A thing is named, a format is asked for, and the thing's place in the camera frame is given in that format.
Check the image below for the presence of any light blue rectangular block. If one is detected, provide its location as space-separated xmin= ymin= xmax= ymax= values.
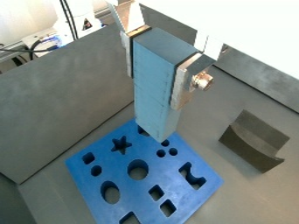
xmin=133 ymin=28 xmax=197 ymax=143

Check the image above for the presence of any black cable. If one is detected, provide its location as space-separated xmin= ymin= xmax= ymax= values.
xmin=0 ymin=0 xmax=80 ymax=61

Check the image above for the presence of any blue shape sorter board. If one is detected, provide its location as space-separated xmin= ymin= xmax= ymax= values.
xmin=65 ymin=121 xmax=223 ymax=224

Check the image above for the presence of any dark grey foam holder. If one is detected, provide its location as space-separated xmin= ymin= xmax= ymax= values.
xmin=219 ymin=110 xmax=289 ymax=173

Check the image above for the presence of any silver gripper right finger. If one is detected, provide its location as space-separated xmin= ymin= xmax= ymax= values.
xmin=170 ymin=34 xmax=223 ymax=110

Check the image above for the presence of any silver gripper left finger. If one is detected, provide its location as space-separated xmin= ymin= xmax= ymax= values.
xmin=105 ymin=0 xmax=150 ymax=77

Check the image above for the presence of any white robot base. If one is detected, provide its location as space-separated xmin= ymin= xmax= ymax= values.
xmin=22 ymin=0 xmax=101 ymax=60

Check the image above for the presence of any grey foam panel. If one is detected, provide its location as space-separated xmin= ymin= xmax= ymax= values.
xmin=0 ymin=25 xmax=133 ymax=184

